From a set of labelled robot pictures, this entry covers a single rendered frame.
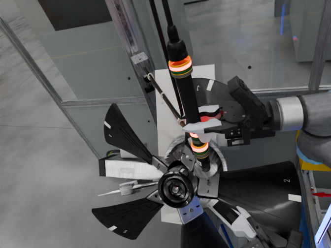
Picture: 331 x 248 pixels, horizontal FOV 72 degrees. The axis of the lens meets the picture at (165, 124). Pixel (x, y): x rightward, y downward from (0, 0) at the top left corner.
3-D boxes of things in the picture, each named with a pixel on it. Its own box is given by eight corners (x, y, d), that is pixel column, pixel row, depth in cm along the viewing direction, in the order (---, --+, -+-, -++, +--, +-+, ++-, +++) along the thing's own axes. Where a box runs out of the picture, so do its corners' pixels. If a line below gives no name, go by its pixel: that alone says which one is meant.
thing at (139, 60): (135, 70, 115) (128, 54, 109) (147, 64, 115) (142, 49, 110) (140, 78, 107) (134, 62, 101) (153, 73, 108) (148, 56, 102)
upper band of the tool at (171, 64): (168, 73, 47) (165, 60, 45) (187, 65, 47) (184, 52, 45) (176, 82, 44) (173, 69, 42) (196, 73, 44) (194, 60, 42)
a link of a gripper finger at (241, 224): (221, 211, 63) (242, 243, 57) (239, 200, 63) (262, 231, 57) (223, 215, 65) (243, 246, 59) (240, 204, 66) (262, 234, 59)
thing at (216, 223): (207, 223, 97) (202, 208, 97) (220, 221, 95) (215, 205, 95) (203, 233, 90) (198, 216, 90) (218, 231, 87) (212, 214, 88)
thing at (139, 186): (172, 181, 87) (100, 197, 99) (170, 176, 87) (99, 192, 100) (170, 183, 85) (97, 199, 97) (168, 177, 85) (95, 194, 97)
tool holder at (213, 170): (187, 162, 71) (181, 141, 65) (207, 152, 72) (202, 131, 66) (200, 184, 65) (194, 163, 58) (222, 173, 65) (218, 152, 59)
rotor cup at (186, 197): (161, 164, 85) (146, 173, 73) (197, 153, 79) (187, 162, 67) (174, 201, 84) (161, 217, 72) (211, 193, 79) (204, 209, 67)
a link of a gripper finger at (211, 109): (185, 131, 60) (221, 130, 57) (181, 114, 56) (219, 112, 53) (187, 122, 62) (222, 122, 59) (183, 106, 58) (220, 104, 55)
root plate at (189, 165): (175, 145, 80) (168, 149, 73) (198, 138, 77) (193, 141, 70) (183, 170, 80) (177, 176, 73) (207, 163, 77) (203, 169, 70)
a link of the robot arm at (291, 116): (305, 110, 45) (292, 87, 51) (281, 114, 46) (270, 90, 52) (300, 136, 50) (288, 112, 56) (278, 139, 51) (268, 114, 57)
